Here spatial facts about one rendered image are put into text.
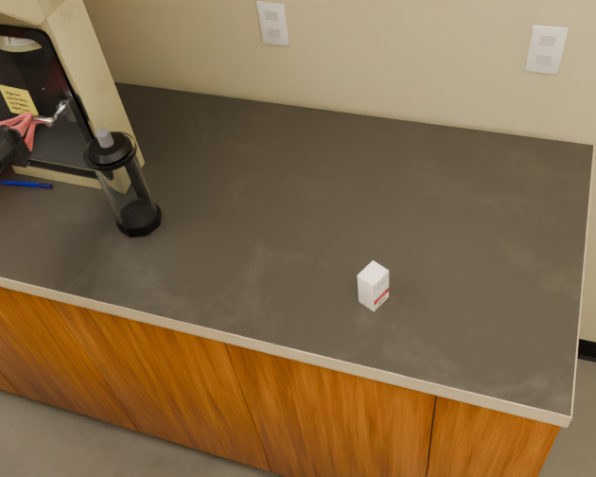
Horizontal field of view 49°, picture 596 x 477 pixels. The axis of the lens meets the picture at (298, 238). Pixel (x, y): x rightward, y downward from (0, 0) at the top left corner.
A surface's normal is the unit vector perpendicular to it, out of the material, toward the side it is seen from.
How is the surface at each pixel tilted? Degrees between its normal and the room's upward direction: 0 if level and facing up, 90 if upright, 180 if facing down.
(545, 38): 90
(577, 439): 0
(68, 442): 0
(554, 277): 1
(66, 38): 90
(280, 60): 90
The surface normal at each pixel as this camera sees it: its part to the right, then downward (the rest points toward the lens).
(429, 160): -0.11, -0.65
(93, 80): 0.94, 0.18
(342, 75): -0.32, 0.74
